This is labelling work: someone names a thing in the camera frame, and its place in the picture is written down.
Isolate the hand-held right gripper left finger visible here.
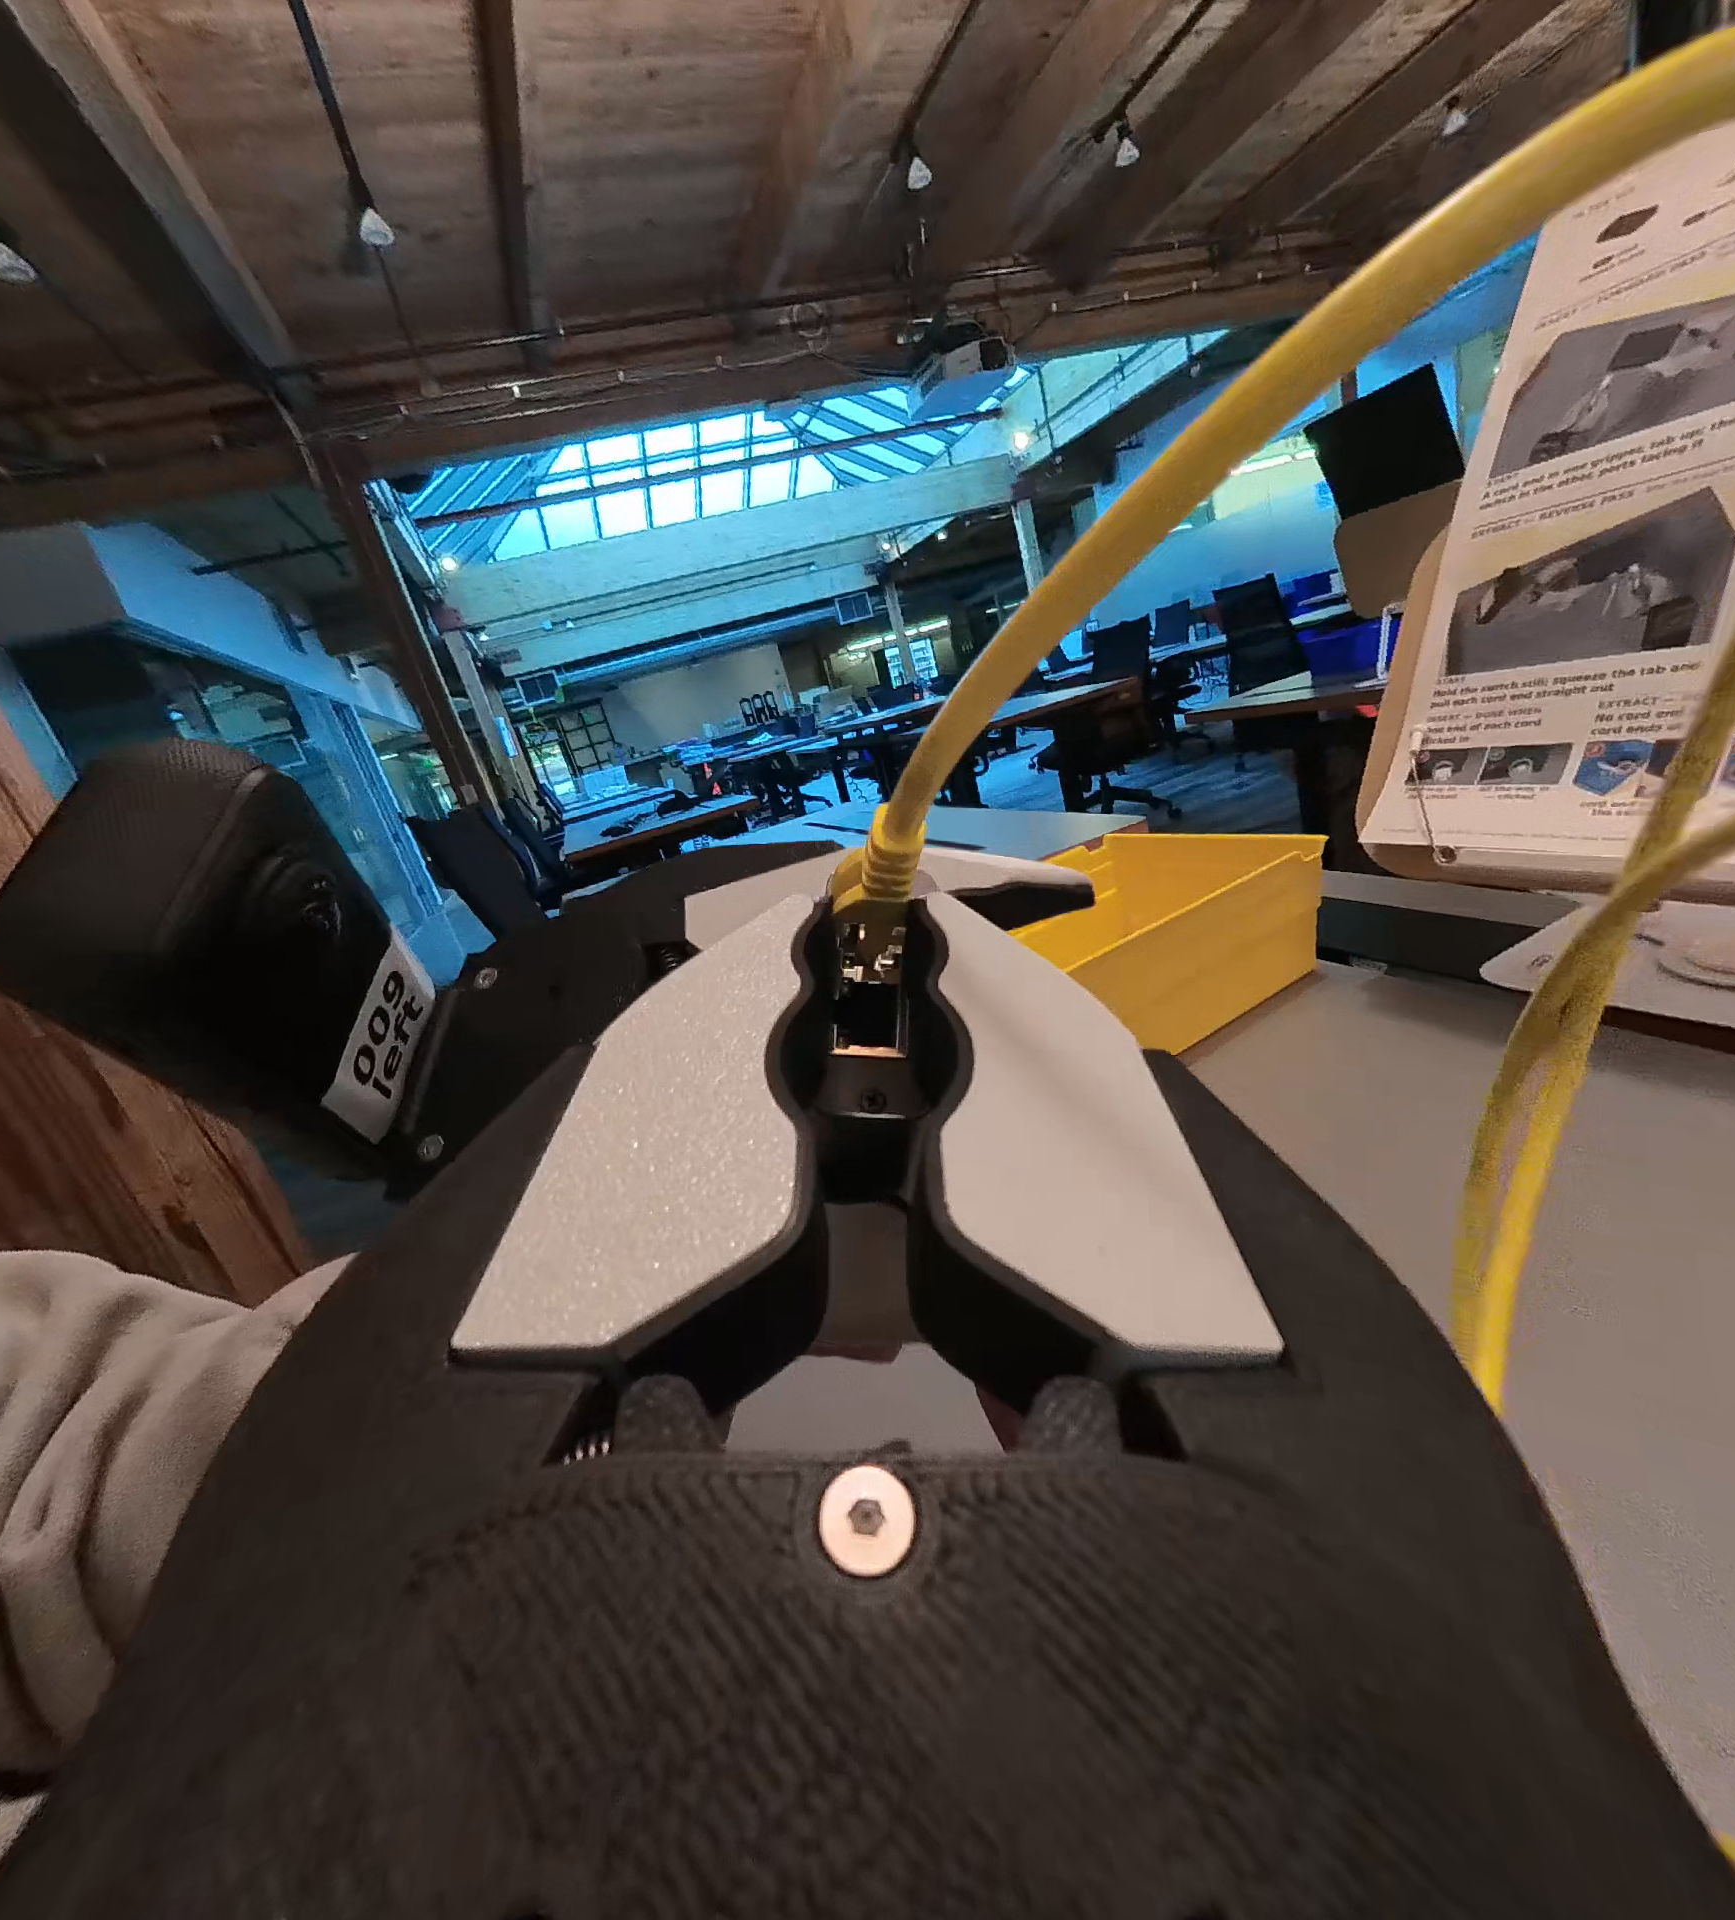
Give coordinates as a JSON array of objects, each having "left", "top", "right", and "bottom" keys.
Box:
[{"left": 447, "top": 895, "right": 826, "bottom": 1377}]

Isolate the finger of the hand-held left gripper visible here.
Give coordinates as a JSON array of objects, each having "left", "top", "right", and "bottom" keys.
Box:
[
  {"left": 917, "top": 848, "right": 1097, "bottom": 926},
  {"left": 683, "top": 849, "right": 840, "bottom": 938}
]

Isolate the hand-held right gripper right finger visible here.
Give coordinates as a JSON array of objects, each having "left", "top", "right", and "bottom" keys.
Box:
[{"left": 913, "top": 902, "right": 1289, "bottom": 1381}]

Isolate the black ethernet splitter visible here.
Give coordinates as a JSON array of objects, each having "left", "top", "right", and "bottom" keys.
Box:
[{"left": 818, "top": 960, "right": 945, "bottom": 1127}]

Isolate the yellow ethernet cable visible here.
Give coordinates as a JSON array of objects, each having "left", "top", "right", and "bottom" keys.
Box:
[{"left": 823, "top": 15, "right": 1735, "bottom": 1920}]

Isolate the person's left forearm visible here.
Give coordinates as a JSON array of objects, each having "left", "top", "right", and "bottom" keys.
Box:
[{"left": 0, "top": 1248, "right": 360, "bottom": 1831}]

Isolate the yellow plastic bin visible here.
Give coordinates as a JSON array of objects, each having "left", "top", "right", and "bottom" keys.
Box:
[{"left": 1004, "top": 832, "right": 1325, "bottom": 1057}]

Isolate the black monitor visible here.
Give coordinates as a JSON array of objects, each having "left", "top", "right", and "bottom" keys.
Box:
[{"left": 1304, "top": 362, "right": 1469, "bottom": 528}]

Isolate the printed instruction sheet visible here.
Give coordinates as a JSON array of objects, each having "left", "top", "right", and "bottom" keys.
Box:
[{"left": 1365, "top": 115, "right": 1735, "bottom": 902}]

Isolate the wooden post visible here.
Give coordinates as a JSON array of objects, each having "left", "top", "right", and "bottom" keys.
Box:
[{"left": 0, "top": 556, "right": 314, "bottom": 1307}]

